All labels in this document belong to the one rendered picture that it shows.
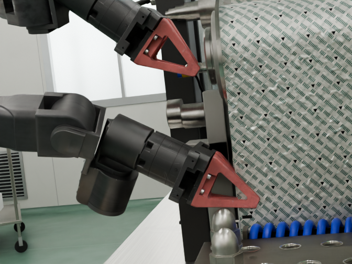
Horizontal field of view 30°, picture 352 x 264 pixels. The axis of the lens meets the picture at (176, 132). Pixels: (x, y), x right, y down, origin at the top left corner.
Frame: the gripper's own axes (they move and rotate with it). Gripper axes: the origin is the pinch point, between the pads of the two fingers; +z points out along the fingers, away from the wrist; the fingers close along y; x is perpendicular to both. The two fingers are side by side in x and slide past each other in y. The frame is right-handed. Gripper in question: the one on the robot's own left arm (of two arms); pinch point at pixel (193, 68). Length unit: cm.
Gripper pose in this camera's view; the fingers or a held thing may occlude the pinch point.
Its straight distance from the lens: 85.1
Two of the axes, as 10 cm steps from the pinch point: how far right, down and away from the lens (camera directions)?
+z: 8.2, 5.7, -0.2
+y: -1.3, 1.5, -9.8
